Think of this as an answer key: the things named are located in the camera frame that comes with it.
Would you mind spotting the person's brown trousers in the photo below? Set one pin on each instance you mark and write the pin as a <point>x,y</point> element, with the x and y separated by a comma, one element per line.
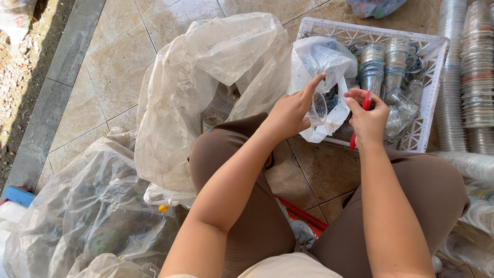
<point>332,208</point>

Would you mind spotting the yellow bottle cap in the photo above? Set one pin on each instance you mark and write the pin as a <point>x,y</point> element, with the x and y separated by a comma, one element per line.
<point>163,208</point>

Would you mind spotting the white sack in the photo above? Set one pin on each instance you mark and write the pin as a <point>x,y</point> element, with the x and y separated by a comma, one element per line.
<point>15,19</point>

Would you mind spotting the cup with blue rim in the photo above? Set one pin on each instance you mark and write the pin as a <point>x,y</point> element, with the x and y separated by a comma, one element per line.
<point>211,122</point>

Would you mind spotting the stacks of clear cups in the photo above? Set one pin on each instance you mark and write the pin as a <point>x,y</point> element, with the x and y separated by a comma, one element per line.
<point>469,96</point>

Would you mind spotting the crumpled clear plastic sack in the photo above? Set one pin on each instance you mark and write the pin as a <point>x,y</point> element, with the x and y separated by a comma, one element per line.
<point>88,216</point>

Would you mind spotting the pile of cups in crate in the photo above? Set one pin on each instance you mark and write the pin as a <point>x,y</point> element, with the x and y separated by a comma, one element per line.
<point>389,88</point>

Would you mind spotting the red cutter knife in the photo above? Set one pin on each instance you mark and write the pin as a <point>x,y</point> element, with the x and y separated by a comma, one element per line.
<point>366,103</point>

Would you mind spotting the red plastic stool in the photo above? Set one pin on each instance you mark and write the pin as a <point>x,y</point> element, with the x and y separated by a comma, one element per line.
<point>305,218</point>

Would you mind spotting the large clear plastic sack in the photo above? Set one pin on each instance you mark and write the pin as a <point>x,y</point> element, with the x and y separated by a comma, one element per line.
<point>200,104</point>

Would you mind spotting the grey cloth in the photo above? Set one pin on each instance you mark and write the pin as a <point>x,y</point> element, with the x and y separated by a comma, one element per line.
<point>303,233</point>

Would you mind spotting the blue plastic object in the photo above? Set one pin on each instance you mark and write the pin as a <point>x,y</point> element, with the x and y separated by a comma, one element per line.
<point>19,195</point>

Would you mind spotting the white plastic crate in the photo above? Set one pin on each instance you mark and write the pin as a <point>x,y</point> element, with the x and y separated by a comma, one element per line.
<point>426,77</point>

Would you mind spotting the white plastic bag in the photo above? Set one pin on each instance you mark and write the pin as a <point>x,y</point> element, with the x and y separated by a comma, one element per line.
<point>320,61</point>

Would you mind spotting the bag of coloured caps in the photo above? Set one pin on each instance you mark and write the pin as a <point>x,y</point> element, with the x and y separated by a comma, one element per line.
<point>372,7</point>

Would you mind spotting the person's right hand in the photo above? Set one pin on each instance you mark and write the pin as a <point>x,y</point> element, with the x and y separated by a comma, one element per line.
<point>368,121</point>

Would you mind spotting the clear plastic cup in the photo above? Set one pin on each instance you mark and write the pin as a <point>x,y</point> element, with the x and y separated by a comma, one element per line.
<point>318,109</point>

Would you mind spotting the person's left hand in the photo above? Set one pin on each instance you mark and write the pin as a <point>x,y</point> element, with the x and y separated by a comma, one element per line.
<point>287,116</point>

